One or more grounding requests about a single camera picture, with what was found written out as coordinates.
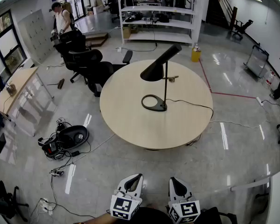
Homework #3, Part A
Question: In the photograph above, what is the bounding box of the white shelving unit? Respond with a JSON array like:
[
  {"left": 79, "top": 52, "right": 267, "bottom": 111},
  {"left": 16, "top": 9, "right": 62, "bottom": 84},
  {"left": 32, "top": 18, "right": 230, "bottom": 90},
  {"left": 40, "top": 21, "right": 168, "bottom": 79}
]
[{"left": 118, "top": 0, "right": 203, "bottom": 48}]

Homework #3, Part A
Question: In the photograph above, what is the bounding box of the brown object on side table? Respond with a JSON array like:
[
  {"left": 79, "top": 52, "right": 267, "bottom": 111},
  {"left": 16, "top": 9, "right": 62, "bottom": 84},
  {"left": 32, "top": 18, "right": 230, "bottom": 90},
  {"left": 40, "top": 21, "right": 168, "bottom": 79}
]
[{"left": 6, "top": 83, "right": 17, "bottom": 96}]

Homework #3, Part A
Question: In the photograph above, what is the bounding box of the grey locker cabinet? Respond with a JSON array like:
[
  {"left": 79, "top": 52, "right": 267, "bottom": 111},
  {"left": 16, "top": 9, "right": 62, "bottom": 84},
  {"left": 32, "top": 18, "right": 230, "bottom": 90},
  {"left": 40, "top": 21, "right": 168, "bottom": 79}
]
[{"left": 18, "top": 9, "right": 55, "bottom": 64}]

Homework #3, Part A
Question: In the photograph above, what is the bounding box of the black desk lamp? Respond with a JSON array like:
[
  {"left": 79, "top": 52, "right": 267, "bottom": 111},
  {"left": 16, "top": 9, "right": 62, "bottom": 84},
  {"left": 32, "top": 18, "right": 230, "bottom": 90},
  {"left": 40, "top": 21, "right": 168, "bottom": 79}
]
[{"left": 140, "top": 43, "right": 182, "bottom": 112}]

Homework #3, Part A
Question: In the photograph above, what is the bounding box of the yellow waste bin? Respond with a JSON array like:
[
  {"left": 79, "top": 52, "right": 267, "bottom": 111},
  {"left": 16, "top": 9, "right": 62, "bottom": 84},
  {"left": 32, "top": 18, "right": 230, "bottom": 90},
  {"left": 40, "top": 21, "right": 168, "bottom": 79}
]
[{"left": 191, "top": 44, "right": 202, "bottom": 63}]

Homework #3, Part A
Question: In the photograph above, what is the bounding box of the floor broom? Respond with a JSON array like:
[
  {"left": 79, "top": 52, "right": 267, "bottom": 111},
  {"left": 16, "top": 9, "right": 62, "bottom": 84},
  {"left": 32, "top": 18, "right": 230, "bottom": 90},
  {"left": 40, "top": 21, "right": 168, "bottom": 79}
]
[{"left": 47, "top": 78, "right": 65, "bottom": 90}]

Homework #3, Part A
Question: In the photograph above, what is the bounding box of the white floor cable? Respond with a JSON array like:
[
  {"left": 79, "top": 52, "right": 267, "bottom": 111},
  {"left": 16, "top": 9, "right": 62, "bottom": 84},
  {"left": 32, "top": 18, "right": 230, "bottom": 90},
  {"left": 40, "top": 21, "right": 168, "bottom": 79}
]
[{"left": 209, "top": 119, "right": 271, "bottom": 129}]

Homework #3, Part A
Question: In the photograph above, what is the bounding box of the black mesh office chair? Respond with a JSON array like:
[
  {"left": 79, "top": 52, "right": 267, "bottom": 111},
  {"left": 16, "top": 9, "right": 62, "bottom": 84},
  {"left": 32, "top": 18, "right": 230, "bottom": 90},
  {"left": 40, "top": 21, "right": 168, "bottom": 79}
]
[{"left": 65, "top": 49, "right": 104, "bottom": 84}]

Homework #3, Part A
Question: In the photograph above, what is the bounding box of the wooden rectangular side table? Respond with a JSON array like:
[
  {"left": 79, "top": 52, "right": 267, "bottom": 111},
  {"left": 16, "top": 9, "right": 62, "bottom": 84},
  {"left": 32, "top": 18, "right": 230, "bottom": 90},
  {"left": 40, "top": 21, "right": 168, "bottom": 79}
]
[{"left": 0, "top": 66, "right": 55, "bottom": 116}]

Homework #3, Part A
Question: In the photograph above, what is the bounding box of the black office chair with armrest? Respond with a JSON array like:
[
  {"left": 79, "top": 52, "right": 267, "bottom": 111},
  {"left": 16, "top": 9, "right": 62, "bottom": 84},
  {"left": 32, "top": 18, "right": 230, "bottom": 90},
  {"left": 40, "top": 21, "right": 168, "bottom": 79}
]
[{"left": 86, "top": 50, "right": 133, "bottom": 98}]

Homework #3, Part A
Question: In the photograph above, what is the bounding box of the small floor device with cables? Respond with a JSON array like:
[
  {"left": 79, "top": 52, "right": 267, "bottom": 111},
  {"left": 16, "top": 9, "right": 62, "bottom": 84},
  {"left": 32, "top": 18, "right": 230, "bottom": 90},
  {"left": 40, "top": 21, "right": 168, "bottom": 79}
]
[{"left": 50, "top": 168, "right": 64, "bottom": 177}]

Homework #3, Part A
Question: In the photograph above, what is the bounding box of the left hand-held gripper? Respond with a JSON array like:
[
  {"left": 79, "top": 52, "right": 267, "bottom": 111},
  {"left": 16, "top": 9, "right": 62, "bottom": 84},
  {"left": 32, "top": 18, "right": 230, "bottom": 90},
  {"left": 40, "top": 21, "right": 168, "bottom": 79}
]
[{"left": 110, "top": 174, "right": 144, "bottom": 221}]

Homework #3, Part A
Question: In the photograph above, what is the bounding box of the clear water bottle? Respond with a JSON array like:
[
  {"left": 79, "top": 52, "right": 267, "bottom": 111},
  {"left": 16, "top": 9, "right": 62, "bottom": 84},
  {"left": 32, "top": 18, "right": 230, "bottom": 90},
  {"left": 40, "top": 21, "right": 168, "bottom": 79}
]
[{"left": 266, "top": 71, "right": 276, "bottom": 86}]

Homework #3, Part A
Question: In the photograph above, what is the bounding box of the wooden step platform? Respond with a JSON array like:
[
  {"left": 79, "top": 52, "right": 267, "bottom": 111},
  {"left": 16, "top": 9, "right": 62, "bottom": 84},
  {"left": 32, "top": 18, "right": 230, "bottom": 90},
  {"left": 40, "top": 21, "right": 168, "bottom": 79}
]
[{"left": 85, "top": 32, "right": 109, "bottom": 48}]

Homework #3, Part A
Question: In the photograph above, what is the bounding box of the person's black shirt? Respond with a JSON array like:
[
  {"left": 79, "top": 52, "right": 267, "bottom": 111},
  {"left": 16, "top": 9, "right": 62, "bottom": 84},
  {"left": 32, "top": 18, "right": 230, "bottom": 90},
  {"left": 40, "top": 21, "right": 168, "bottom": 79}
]
[{"left": 116, "top": 205, "right": 238, "bottom": 224}]

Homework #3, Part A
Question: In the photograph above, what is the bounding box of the black oval equipment case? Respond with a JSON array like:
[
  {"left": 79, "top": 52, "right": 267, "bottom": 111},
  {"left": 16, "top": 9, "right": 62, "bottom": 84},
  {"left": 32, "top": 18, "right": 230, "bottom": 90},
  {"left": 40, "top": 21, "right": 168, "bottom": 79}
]
[{"left": 58, "top": 125, "right": 89, "bottom": 150}]

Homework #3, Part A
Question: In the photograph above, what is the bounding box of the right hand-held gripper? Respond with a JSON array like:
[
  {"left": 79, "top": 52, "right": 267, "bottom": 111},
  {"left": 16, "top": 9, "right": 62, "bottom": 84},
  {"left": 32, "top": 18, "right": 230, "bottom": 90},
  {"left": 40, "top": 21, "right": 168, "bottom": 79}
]
[{"left": 168, "top": 177, "right": 201, "bottom": 224}]

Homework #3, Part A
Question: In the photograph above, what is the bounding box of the brass metal clip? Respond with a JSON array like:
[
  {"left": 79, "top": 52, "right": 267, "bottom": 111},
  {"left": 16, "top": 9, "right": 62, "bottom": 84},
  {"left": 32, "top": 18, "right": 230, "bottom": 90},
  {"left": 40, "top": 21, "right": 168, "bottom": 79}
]
[{"left": 162, "top": 75, "right": 179, "bottom": 83}]

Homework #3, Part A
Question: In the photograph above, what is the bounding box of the black reclined office chair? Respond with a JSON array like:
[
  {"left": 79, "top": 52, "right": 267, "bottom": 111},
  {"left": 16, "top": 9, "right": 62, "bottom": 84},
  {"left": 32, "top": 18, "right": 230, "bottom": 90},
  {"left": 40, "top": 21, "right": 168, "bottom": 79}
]
[{"left": 232, "top": 19, "right": 254, "bottom": 40}]

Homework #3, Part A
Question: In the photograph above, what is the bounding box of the dark staircase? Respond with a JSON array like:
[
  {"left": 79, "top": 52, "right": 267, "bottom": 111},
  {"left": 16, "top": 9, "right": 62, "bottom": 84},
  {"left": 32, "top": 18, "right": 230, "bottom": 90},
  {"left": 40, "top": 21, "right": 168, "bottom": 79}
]
[{"left": 206, "top": 0, "right": 238, "bottom": 30}]

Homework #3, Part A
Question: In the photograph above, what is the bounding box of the person's left forearm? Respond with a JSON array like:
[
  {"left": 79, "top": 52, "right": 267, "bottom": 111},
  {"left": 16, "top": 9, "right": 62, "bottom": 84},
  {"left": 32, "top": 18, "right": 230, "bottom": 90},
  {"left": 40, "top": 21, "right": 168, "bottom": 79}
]
[{"left": 73, "top": 212, "right": 113, "bottom": 224}]

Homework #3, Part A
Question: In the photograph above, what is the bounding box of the thin black cable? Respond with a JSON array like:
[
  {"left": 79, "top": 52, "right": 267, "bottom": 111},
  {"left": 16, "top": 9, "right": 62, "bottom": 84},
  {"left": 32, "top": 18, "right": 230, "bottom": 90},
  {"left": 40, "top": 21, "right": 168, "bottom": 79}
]
[{"left": 165, "top": 98, "right": 214, "bottom": 121}]

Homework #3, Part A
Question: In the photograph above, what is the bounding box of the pile of black electronic gear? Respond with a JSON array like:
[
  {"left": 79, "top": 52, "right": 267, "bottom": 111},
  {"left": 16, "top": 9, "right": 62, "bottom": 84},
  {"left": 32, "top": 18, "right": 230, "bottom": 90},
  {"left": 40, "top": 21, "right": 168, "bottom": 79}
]
[{"left": 38, "top": 117, "right": 72, "bottom": 161}]

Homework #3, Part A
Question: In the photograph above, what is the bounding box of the metal trolley cart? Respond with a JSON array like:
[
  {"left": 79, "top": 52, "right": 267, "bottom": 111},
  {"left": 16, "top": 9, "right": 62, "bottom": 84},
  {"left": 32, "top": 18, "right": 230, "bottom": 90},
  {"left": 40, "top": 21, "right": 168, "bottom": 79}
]
[{"left": 244, "top": 45, "right": 270, "bottom": 78}]

